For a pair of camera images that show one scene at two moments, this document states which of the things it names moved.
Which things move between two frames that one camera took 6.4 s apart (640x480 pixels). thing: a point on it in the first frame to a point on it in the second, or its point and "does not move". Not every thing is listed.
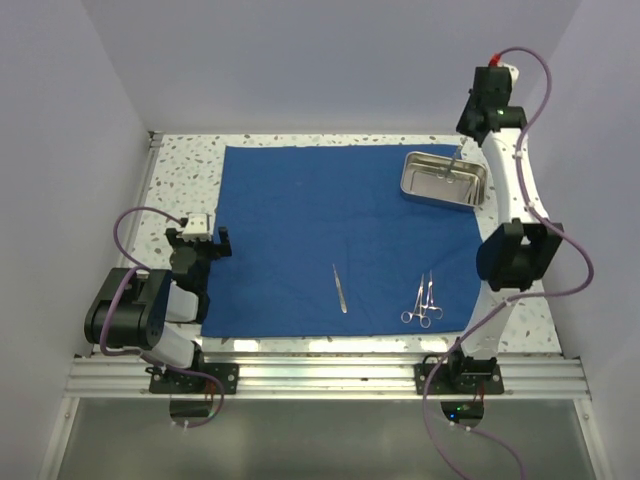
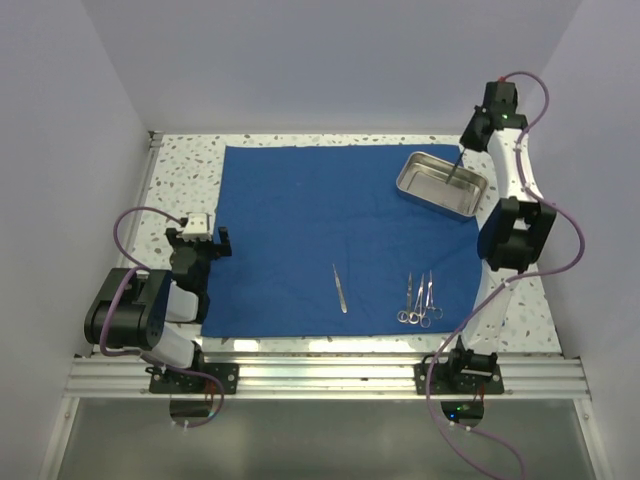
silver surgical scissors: (448, 174) to (409, 316)
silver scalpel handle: (340, 290) does not move
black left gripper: (216, 249) does not move
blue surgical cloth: (325, 243) does not move
